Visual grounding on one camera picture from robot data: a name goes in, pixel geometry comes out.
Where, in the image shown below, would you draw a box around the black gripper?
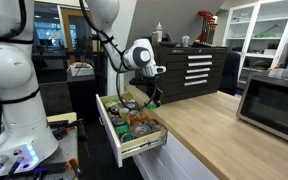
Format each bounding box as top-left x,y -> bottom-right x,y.
140,75 -> 163,108

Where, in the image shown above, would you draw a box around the orange tape roll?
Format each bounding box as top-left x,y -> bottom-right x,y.
129,111 -> 150,126

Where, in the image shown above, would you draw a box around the dark gray tape roll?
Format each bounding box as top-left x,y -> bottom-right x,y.
123,101 -> 140,111

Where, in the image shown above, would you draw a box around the translucent white tape roll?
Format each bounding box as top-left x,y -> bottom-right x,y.
151,123 -> 167,133

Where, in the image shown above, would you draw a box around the cream tape roll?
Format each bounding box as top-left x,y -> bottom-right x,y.
118,107 -> 131,123

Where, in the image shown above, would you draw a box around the red white tape roll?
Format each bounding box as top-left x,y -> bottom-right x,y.
109,105 -> 121,116

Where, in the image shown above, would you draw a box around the yellow green tape roll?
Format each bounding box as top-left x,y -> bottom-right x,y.
104,99 -> 118,110

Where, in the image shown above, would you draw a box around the green plaid tape box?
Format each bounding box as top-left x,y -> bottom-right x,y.
115,124 -> 131,136

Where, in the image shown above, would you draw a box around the gray tape roll teal core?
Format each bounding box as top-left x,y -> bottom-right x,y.
119,132 -> 136,144

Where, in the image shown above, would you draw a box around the wooden drawer white front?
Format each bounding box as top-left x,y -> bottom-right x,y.
95,93 -> 169,168

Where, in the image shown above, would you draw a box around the black metal tool chest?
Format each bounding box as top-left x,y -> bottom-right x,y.
150,44 -> 228,105

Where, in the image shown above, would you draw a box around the black shallow dish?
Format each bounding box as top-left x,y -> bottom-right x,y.
159,41 -> 179,48

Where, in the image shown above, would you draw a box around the metal can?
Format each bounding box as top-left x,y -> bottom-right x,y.
180,35 -> 191,48

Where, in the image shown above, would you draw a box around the white squeeze bottle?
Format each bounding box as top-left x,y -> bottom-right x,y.
155,21 -> 164,43

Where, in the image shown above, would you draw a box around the white cabinet wooden countertop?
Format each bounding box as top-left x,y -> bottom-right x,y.
123,84 -> 288,180

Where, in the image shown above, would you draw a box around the dark fabric chair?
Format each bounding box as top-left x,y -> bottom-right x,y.
218,50 -> 242,97

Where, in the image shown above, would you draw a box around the white box red print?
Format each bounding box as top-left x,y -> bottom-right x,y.
67,62 -> 95,77

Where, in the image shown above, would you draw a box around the black bar clamp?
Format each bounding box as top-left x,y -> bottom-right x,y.
48,118 -> 85,141

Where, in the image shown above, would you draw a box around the robot mounting table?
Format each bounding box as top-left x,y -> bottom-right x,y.
0,112 -> 80,180

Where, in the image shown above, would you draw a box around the black orange clamp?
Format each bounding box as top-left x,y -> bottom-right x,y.
65,158 -> 83,179

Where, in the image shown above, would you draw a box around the white shelving unit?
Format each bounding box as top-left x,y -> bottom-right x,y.
222,0 -> 288,91

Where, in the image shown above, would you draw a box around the black steel microwave oven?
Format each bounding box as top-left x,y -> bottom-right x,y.
236,69 -> 288,149

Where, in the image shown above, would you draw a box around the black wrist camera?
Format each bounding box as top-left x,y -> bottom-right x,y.
129,77 -> 148,86

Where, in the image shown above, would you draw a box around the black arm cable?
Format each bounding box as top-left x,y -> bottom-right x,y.
78,0 -> 160,111

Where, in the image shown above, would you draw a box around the large gray duct tape roll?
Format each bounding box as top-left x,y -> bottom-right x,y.
129,123 -> 153,139

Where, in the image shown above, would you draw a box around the red handled clamps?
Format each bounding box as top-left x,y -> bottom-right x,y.
198,10 -> 218,44

